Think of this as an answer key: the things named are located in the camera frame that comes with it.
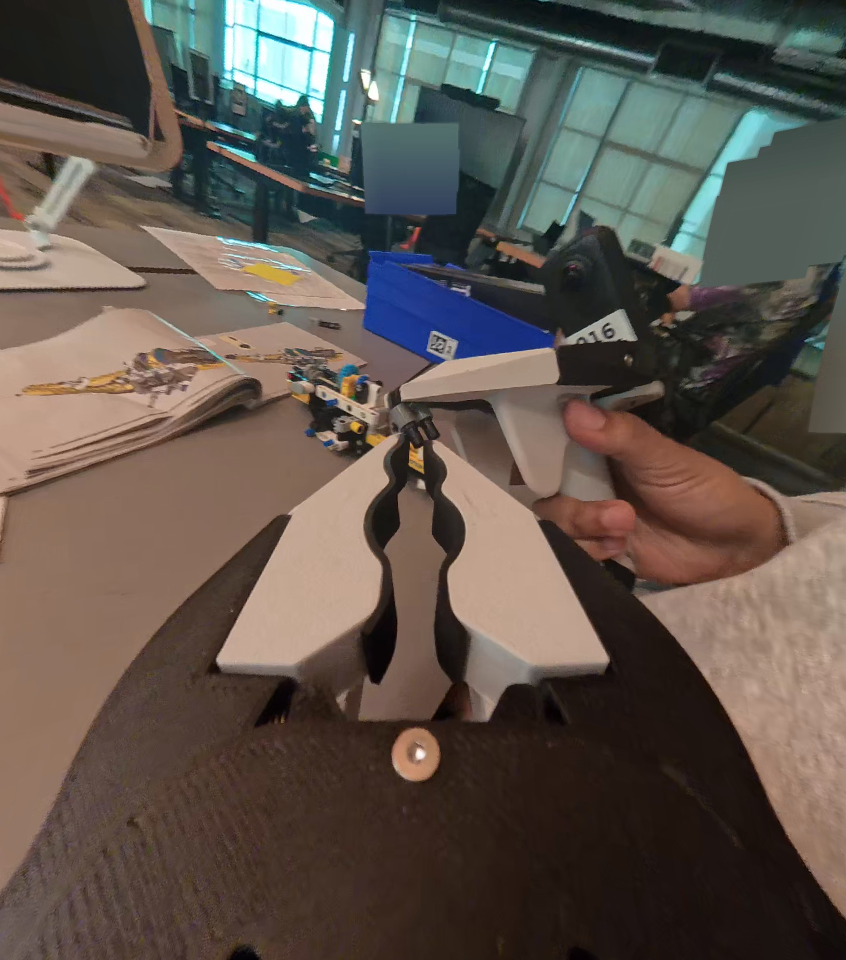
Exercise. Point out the person's right hand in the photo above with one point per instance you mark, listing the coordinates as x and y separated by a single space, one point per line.
678 510

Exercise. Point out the white desk pad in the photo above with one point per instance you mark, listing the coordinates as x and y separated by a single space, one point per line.
93 274

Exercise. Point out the yellow white lego vehicle model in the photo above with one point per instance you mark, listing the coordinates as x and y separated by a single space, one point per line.
333 405

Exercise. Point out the dark lego connector piece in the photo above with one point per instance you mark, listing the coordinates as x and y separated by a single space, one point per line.
409 416

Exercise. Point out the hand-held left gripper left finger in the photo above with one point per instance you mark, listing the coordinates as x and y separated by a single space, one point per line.
303 585

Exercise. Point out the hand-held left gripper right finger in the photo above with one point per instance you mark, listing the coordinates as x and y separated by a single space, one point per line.
528 592

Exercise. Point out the white monitor stand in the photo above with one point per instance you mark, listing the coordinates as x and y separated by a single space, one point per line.
55 202

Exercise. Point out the computer monitor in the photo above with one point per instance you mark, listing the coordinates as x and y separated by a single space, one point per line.
40 52

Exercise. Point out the person's right forearm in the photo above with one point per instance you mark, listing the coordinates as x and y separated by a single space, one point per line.
805 637

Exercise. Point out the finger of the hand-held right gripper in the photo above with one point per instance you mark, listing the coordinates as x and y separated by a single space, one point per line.
483 375

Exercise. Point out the blue plastic bin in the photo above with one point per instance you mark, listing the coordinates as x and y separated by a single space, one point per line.
408 315

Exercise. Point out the purple printed box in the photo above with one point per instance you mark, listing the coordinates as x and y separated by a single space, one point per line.
738 337

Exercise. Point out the instruction booklet stack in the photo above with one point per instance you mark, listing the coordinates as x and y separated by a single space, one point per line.
93 405

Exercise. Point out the booklet with yellow print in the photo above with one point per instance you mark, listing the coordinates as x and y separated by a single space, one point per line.
258 274

